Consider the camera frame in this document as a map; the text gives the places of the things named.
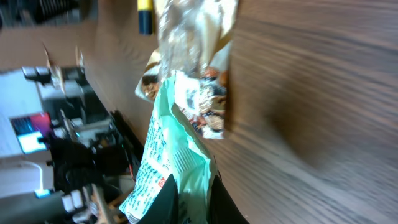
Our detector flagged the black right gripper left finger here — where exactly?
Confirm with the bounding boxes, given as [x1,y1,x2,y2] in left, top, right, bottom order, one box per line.
[138,174,178,224]

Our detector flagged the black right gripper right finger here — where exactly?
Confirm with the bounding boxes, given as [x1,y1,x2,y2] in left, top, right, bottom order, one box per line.
[209,175,249,224]

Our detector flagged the teal wet wipes packet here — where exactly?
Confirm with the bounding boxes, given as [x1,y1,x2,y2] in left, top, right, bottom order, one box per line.
[119,70,217,223]

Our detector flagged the brown white snack pouch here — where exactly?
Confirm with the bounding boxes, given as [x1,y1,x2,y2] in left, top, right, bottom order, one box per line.
[135,0,239,139]

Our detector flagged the yellow glue stick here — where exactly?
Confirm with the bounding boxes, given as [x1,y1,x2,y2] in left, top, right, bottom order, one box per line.
[137,0,154,35]

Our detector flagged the laptop with lit screen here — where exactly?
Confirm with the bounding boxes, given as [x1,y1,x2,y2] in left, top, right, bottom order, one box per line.
[10,113,53,154]

